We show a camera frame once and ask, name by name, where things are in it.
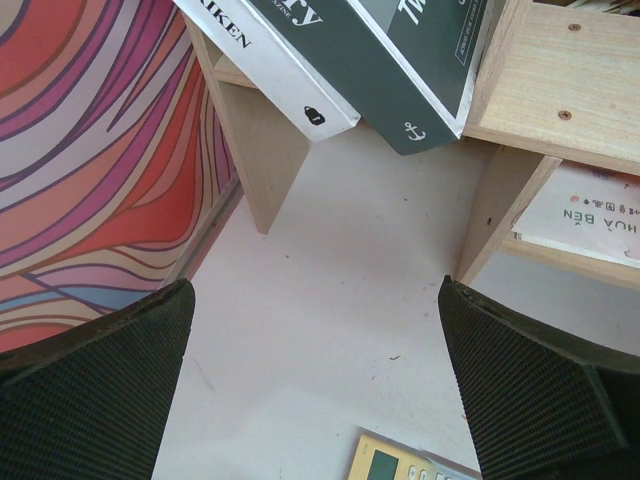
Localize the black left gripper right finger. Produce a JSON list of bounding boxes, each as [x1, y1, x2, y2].
[[438, 276, 639, 479]]

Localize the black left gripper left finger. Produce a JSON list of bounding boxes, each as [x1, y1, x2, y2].
[[1, 278, 195, 479]]

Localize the wooden bookshelf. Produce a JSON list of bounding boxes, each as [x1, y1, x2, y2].
[[187, 1, 639, 289]]

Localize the yellow calculator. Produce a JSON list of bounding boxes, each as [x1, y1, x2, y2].
[[345, 428, 482, 480]]

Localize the white spiral notebook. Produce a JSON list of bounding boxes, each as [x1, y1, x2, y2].
[[512, 160, 639, 268]]

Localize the black white magazine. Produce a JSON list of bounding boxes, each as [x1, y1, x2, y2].
[[252, 0, 494, 155]]

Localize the white magazine underneath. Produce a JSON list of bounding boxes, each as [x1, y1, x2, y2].
[[176, 1, 360, 141]]

